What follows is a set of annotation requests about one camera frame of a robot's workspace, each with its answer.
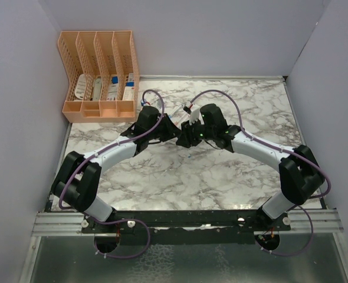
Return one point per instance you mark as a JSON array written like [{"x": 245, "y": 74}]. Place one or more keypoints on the white paper card in organizer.
[{"x": 80, "y": 90}]

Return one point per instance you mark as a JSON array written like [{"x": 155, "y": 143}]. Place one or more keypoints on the red white box in organizer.
[{"x": 128, "y": 94}]

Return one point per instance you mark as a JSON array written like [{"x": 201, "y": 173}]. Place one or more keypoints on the blue white box in organizer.
[{"x": 112, "y": 89}]

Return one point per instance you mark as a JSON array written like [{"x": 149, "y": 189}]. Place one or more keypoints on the blue cap marker pen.
[{"x": 176, "y": 112}]

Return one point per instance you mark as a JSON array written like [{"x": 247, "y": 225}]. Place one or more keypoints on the peach plastic file organizer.
[{"x": 101, "y": 54}]

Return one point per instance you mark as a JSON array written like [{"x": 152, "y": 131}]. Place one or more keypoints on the black metal base rail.
[{"x": 184, "y": 227}]

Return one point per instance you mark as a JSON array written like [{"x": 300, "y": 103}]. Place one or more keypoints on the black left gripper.
[{"x": 173, "y": 131}]

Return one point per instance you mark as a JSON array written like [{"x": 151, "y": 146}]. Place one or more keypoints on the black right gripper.
[{"x": 186, "y": 137}]

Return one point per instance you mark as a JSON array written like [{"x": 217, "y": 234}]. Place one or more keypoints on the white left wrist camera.
[{"x": 156, "y": 103}]

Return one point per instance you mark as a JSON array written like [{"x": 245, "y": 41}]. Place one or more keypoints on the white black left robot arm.
[{"x": 78, "y": 178}]

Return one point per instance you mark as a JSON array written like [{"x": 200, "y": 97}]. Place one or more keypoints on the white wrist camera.
[
  {"x": 193, "y": 110},
  {"x": 156, "y": 103}
]

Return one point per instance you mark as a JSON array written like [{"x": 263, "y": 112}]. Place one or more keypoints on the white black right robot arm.
[{"x": 297, "y": 167}]

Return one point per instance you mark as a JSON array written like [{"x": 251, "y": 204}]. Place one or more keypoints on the white device in organizer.
[{"x": 96, "y": 89}]

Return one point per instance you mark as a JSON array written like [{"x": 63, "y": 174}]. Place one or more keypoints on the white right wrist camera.
[{"x": 193, "y": 110}]

